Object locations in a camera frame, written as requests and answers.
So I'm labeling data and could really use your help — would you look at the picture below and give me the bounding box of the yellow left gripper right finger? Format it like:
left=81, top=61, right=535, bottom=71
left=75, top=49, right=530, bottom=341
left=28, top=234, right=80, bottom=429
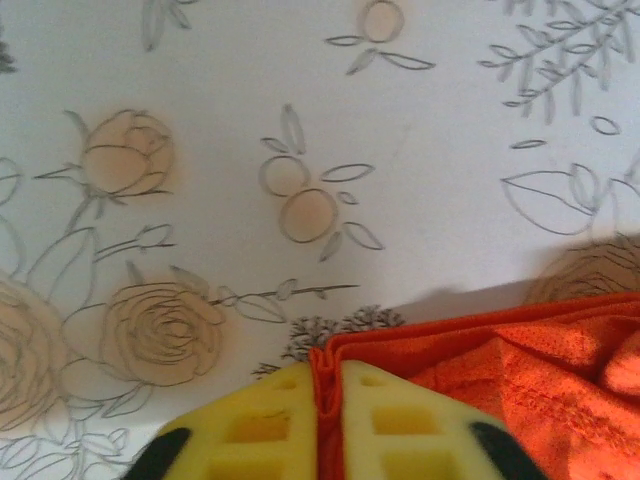
left=342, top=359, right=551, bottom=480

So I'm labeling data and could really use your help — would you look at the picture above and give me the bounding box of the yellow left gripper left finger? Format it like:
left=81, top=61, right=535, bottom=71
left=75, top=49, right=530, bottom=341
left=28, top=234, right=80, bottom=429
left=122, top=362, right=321, bottom=480

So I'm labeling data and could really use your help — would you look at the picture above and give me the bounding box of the orange t-shirt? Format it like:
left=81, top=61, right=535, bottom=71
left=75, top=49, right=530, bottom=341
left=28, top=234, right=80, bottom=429
left=308, top=292, right=640, bottom=480

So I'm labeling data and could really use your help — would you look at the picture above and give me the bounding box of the floral tablecloth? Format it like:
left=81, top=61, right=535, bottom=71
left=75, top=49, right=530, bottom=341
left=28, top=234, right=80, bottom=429
left=0, top=0, right=640, bottom=480

